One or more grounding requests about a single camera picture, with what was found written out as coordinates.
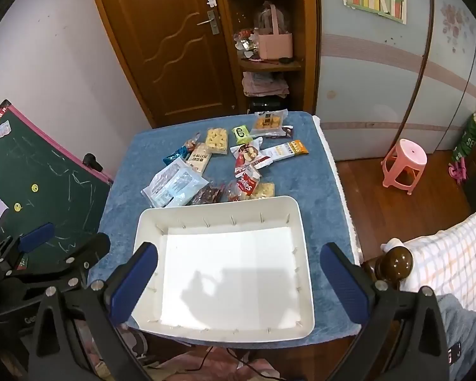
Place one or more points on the green pastry packet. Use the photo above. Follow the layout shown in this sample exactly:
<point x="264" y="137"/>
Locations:
<point x="242" y="134"/>

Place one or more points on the pink patterned cloth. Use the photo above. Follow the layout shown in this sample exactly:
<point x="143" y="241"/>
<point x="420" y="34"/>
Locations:
<point x="174" y="369"/>

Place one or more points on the pile of wrapped candies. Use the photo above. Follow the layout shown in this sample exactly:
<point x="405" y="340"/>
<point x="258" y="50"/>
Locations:
<point x="246" y="43"/>

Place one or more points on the checkered bedsheet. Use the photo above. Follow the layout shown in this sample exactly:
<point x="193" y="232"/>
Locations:
<point x="452" y="254"/>

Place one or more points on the grey blanket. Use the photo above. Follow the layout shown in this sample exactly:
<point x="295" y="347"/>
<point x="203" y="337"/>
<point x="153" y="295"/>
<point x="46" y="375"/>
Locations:
<point x="468" y="325"/>

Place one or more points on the white plastic bin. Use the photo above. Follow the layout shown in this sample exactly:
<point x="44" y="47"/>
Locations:
<point x="222" y="270"/>

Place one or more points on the blue snack packet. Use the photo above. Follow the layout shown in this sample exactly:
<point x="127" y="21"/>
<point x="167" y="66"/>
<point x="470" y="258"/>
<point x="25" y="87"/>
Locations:
<point x="173" y="156"/>

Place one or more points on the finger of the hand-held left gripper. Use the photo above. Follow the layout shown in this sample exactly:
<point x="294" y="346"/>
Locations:
<point x="91" y="248"/>
<point x="35" y="237"/>

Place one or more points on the wooden corner shelf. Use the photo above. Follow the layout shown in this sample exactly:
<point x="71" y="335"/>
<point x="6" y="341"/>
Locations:
<point x="261" y="64"/>

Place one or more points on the red packet white lettering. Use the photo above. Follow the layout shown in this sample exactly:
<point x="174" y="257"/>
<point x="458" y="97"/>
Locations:
<point x="248" y="184"/>

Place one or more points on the sliding door wardrobe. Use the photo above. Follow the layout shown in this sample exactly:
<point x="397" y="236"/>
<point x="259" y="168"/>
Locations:
<point x="361" y="87"/>

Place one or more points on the green bag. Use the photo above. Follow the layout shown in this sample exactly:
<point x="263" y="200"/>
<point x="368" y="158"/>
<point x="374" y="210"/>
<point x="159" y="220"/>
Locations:
<point x="468" y="141"/>

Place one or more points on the folded pink cloths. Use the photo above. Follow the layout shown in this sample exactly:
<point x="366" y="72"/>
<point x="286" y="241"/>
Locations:
<point x="261" y="85"/>

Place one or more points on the pink plastic stool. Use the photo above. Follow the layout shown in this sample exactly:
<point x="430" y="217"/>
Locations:
<point x="406" y="154"/>

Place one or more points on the small red clear packet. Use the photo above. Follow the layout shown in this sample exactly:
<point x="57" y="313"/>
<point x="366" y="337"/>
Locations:
<point x="190" y="145"/>

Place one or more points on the beige snack packet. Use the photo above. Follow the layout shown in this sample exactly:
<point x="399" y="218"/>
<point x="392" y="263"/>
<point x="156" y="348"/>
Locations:
<point x="200" y="159"/>

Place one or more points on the brown bedpost knob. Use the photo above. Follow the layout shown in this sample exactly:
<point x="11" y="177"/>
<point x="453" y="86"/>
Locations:
<point x="398" y="264"/>

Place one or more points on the clear cashew packet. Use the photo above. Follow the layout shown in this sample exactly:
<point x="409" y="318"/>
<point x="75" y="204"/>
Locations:
<point x="217" y="139"/>

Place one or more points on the dark brown snack packet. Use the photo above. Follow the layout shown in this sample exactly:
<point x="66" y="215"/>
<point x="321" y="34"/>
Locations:
<point x="283" y="132"/>

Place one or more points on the dark red clear packet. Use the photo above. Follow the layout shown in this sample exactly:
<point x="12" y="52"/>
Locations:
<point x="207" y="195"/>

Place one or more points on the white fluffy cloth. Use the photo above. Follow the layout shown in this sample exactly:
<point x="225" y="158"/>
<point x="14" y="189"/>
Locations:
<point x="327" y="143"/>

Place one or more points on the red white striped packet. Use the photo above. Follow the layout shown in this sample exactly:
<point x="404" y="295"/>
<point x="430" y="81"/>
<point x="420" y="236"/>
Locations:
<point x="260" y="162"/>

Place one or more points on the chalkboard sticker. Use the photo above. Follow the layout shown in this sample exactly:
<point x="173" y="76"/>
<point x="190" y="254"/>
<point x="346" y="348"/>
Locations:
<point x="2" y="129"/>

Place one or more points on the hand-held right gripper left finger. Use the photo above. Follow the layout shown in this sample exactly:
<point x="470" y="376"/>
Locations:
<point x="137" y="278"/>

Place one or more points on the wooden door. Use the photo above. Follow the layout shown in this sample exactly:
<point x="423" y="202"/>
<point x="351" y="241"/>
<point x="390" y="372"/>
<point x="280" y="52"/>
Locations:
<point x="150" y="27"/>

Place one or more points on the pink basket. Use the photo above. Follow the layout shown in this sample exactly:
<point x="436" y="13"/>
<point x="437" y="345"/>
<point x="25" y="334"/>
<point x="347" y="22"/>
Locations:
<point x="275" y="45"/>

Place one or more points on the white orange long packet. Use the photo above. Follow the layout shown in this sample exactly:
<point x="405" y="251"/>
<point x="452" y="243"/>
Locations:
<point x="285" y="151"/>

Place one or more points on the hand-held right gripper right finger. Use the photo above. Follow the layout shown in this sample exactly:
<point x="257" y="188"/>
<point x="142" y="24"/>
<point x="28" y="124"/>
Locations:
<point x="343" y="285"/>

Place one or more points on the orange cracker packet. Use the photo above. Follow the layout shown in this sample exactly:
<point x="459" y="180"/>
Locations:
<point x="266" y="123"/>

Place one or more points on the green chalkboard pink frame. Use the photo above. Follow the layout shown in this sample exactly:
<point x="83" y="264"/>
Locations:
<point x="43" y="174"/>

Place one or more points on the white red date packet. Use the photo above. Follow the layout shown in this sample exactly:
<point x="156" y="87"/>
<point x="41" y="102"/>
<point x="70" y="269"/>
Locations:
<point x="246" y="153"/>

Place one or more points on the pink plastic toy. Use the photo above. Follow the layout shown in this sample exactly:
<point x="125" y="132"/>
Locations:
<point x="458" y="172"/>

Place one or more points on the clear pale cracker packet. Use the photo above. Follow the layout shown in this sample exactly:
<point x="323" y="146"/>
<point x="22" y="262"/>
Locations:
<point x="263" y="190"/>

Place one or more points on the black box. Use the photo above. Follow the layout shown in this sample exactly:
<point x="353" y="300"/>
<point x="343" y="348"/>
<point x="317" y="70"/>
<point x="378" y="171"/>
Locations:
<point x="267" y="104"/>

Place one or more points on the black chalkboard knob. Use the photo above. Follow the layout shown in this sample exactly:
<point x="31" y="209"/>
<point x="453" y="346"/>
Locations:
<point x="92" y="162"/>

